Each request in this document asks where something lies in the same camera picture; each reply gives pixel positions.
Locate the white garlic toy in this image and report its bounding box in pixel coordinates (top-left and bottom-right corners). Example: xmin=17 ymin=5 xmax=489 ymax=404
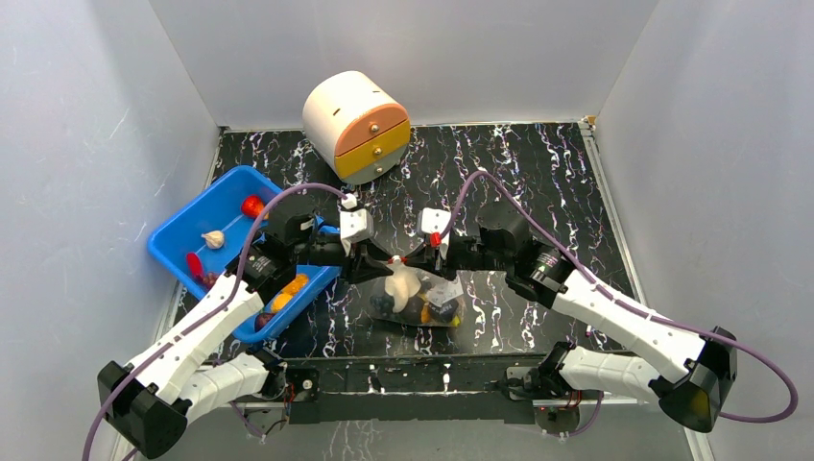
xmin=385 ymin=265 xmax=420 ymax=313

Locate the clear zip top bag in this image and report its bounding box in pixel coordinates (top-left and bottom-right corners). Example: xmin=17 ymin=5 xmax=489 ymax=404
xmin=367 ymin=258 xmax=467 ymax=328

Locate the dark purple plum toy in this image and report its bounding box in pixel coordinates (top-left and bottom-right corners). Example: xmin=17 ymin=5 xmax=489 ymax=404
xmin=399 ymin=297 xmax=426 ymax=325

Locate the yellow banana toy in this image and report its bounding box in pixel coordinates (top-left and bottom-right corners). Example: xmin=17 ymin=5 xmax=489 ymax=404
xmin=421 ymin=303 xmax=462 ymax=328

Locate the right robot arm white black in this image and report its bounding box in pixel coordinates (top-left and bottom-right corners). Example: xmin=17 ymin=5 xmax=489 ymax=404
xmin=404 ymin=202 xmax=737 ymax=433

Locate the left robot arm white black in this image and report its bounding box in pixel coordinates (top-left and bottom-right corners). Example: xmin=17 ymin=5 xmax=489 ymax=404
xmin=92 ymin=208 xmax=399 ymax=459

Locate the crumpled orange food toy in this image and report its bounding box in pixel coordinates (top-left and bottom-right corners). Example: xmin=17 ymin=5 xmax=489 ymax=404
xmin=270 ymin=292 xmax=293 ymax=314

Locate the purple mangosteen toy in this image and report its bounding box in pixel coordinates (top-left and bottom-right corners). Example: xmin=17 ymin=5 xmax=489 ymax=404
xmin=253 ymin=312 xmax=275 ymax=332

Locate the red orange pepper toy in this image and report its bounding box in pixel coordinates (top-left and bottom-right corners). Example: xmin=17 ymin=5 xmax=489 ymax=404
xmin=240 ymin=195 xmax=266 ymax=219

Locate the round white drawer cabinet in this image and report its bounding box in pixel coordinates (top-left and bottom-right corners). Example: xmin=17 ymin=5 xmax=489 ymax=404
xmin=302 ymin=70 xmax=412 ymax=185

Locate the small beige garlic bulb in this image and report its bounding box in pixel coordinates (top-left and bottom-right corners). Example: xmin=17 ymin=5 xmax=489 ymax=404
xmin=201 ymin=230 xmax=226 ymax=250

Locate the red grape bunch toy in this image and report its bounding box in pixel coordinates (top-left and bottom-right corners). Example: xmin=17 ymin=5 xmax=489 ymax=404
xmin=201 ymin=273 xmax=219 ymax=289

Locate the blue plastic bin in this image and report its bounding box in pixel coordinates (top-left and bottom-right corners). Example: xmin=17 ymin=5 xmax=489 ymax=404
xmin=147 ymin=165 xmax=340 ymax=344

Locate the red chili toy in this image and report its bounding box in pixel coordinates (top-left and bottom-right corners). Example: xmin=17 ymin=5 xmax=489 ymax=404
xmin=185 ymin=252 xmax=204 ymax=280

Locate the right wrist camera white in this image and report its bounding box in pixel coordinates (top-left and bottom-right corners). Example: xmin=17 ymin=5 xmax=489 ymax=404
xmin=418 ymin=207 xmax=451 ymax=255

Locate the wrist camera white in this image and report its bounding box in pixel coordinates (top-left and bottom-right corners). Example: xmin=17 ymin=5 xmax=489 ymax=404
xmin=418 ymin=207 xmax=451 ymax=255
xmin=339 ymin=193 xmax=373 ymax=255

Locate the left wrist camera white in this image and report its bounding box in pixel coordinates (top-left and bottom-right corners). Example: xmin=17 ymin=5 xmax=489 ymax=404
xmin=339 ymin=193 xmax=373 ymax=255

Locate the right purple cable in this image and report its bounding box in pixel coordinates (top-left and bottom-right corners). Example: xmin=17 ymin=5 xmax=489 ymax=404
xmin=439 ymin=170 xmax=799 ymax=439

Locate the purple cable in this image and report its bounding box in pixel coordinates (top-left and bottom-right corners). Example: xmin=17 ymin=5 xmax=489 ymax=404
xmin=81 ymin=182 xmax=352 ymax=461
xmin=439 ymin=170 xmax=799 ymax=439

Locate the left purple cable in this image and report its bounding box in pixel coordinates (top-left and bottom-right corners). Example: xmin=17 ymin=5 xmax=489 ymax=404
xmin=81 ymin=182 xmax=352 ymax=461

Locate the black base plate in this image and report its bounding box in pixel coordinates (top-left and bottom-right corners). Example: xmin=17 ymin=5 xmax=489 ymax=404
xmin=275 ymin=354 xmax=576 ymax=425

